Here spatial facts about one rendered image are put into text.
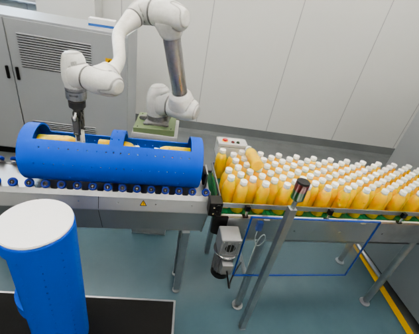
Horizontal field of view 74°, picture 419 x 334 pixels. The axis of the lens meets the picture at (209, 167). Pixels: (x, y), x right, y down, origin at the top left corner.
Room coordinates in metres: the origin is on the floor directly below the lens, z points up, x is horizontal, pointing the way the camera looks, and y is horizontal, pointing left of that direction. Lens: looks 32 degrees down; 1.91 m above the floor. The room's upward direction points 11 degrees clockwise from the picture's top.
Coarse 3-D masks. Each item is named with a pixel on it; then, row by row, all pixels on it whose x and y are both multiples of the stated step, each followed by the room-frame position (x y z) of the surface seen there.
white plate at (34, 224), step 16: (16, 208) 0.80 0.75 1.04; (32, 208) 0.81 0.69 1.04; (48, 208) 0.83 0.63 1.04; (64, 208) 0.85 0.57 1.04; (0, 224) 0.70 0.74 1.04; (16, 224) 0.72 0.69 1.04; (32, 224) 0.73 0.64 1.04; (48, 224) 0.75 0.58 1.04; (64, 224) 0.76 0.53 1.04; (0, 240) 0.63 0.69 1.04; (16, 240) 0.65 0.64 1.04; (32, 240) 0.66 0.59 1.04; (48, 240) 0.67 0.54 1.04
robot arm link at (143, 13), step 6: (138, 0) 1.63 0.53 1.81; (144, 0) 1.61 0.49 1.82; (150, 0) 1.60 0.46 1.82; (132, 6) 1.59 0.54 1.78; (138, 6) 1.59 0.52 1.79; (144, 6) 1.59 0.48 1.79; (138, 12) 1.57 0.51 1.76; (144, 12) 1.58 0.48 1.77; (144, 18) 1.59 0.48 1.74; (144, 24) 1.62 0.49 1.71; (150, 24) 1.61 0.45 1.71
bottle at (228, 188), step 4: (228, 180) 1.23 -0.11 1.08; (224, 184) 1.23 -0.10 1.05; (228, 184) 1.22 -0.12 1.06; (232, 184) 1.23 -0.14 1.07; (224, 188) 1.22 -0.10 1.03; (228, 188) 1.22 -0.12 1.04; (232, 188) 1.22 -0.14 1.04; (224, 192) 1.22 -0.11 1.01; (228, 192) 1.21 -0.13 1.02; (232, 192) 1.22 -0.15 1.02; (224, 196) 1.22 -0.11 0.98; (228, 196) 1.21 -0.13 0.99; (232, 196) 1.23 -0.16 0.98; (224, 200) 1.22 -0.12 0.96; (228, 200) 1.22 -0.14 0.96
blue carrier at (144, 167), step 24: (24, 144) 1.04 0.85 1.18; (48, 144) 1.07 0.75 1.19; (72, 144) 1.10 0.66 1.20; (96, 144) 1.13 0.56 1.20; (120, 144) 1.17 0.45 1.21; (144, 144) 1.40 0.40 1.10; (168, 144) 1.42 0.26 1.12; (192, 144) 1.28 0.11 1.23; (24, 168) 1.01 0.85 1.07; (48, 168) 1.03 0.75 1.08; (72, 168) 1.06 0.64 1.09; (96, 168) 1.08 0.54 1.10; (120, 168) 1.11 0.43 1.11; (144, 168) 1.13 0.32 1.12; (168, 168) 1.16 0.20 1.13; (192, 168) 1.19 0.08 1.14
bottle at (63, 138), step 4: (40, 136) 1.14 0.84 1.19; (44, 136) 1.14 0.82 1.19; (48, 136) 1.15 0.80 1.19; (52, 136) 1.15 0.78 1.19; (56, 136) 1.16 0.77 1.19; (60, 136) 1.17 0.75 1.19; (64, 136) 1.17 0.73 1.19; (68, 136) 1.18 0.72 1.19; (64, 140) 1.15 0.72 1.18; (68, 140) 1.15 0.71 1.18; (72, 140) 1.16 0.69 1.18
